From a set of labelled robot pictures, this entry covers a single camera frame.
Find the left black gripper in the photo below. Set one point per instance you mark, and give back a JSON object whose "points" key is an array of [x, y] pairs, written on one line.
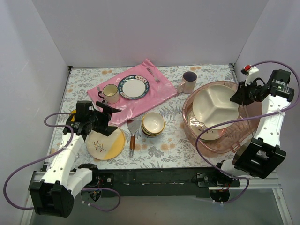
{"points": [[103, 120]]}

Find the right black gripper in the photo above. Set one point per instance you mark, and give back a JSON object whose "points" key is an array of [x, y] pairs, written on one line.
{"points": [[241, 94]]}

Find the yellow bottom plate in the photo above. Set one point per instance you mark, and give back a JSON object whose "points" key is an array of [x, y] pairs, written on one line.
{"points": [[103, 147]]}

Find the cream divided plate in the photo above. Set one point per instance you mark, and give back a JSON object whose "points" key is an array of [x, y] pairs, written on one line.
{"points": [[212, 105]]}

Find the yellow rimmed cream bowl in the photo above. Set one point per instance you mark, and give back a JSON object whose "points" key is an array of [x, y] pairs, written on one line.
{"points": [[153, 123]]}

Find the pink cream branch plate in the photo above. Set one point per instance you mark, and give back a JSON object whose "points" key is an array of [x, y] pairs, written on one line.
{"points": [[197, 127]]}

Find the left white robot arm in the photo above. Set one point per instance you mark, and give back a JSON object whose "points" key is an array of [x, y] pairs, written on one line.
{"points": [[55, 193]]}

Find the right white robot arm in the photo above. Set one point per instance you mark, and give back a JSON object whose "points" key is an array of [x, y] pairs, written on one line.
{"points": [[262, 154]]}

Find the pink transparent plastic bin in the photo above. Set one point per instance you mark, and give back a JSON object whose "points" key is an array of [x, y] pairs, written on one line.
{"points": [[237, 130]]}

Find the yellow orange cup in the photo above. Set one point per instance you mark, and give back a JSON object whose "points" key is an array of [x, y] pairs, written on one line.
{"points": [[72, 116]]}

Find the green rimmed white plate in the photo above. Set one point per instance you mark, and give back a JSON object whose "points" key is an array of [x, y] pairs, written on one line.
{"points": [[133, 87]]}

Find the pink mug purple inside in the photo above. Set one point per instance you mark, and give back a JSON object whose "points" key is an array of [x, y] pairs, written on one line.
{"points": [[187, 83]]}

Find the pink satin cloth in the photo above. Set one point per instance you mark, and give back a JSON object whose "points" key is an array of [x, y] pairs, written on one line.
{"points": [[158, 93]]}

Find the silver fork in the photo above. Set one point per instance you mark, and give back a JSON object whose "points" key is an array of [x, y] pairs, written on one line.
{"points": [[155, 78]]}

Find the cream mug black handle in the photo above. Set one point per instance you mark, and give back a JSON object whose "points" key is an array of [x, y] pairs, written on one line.
{"points": [[111, 93]]}

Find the metal spatula wooden handle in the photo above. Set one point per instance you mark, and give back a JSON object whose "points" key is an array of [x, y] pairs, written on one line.
{"points": [[133, 126]]}

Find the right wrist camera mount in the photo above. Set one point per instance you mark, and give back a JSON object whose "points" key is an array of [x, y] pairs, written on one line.
{"points": [[250, 73]]}

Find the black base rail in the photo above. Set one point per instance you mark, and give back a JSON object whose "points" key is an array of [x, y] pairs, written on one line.
{"points": [[193, 181]]}

